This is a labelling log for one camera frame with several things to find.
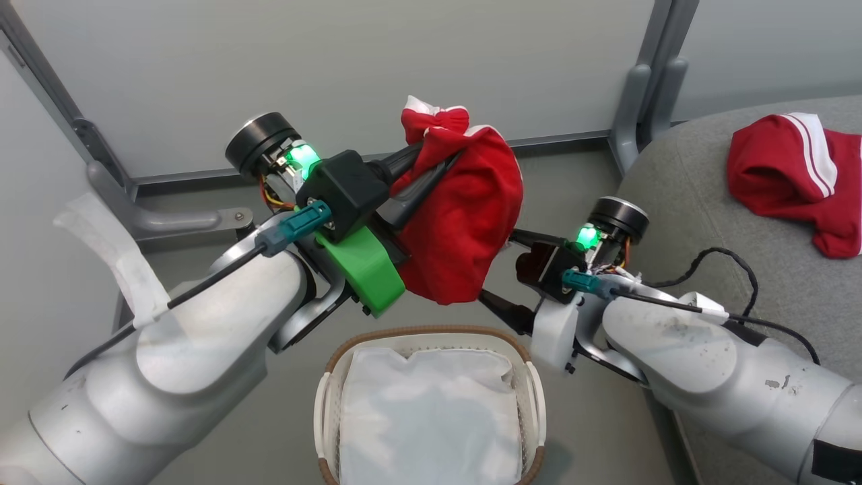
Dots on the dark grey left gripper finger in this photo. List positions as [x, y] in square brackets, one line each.
[403, 162]
[419, 194]

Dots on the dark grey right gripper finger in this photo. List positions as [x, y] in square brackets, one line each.
[539, 239]
[513, 316]

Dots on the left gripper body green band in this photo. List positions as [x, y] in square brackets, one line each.
[367, 269]

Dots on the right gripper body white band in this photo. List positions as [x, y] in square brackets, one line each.
[555, 333]

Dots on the red shirt white trim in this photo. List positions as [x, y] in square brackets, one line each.
[465, 215]

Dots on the red shorts white stripes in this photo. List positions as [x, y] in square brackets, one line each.
[768, 175]

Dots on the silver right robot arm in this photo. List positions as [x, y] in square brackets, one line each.
[707, 367]

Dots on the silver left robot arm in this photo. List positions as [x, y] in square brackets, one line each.
[202, 357]

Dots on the grey fabric sofa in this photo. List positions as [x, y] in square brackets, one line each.
[687, 222]

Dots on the white basket liner cloth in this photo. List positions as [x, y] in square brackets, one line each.
[431, 417]

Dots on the white laundry basket brown rim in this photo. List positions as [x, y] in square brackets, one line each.
[326, 411]

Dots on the short white tape strip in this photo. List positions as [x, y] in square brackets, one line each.
[707, 306]

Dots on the grey partition foot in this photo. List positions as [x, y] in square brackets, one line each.
[168, 221]

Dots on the long white tape strip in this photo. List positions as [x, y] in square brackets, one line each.
[121, 256]

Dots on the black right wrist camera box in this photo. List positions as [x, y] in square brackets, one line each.
[542, 269]

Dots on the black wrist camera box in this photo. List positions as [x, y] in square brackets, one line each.
[347, 188]
[542, 269]

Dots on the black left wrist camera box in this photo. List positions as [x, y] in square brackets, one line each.
[347, 188]

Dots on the grey partition post with feet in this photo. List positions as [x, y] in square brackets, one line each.
[650, 81]

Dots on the grey slanted partition post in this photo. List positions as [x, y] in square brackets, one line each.
[47, 81]

